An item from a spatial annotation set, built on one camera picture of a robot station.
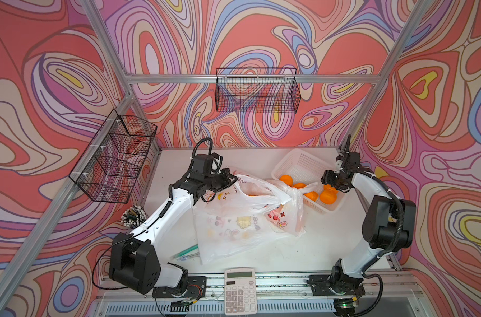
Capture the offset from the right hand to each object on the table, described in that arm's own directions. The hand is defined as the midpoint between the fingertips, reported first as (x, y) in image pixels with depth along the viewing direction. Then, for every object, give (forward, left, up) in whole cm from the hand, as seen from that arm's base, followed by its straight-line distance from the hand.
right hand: (329, 184), depth 94 cm
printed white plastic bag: (-17, +23, +3) cm, 29 cm away
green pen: (-26, +65, -7) cm, 70 cm away
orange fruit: (-5, +1, -2) cm, 5 cm away
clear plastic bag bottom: (-20, +52, -7) cm, 56 cm away
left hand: (-6, +43, +15) cm, 46 cm away
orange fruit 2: (+5, +19, -2) cm, 20 cm away
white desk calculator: (-43, +44, -6) cm, 62 cm away
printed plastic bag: (-15, +43, +10) cm, 47 cm away
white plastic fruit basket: (+15, +8, -5) cm, 18 cm away
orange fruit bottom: (-5, +9, -1) cm, 11 cm away
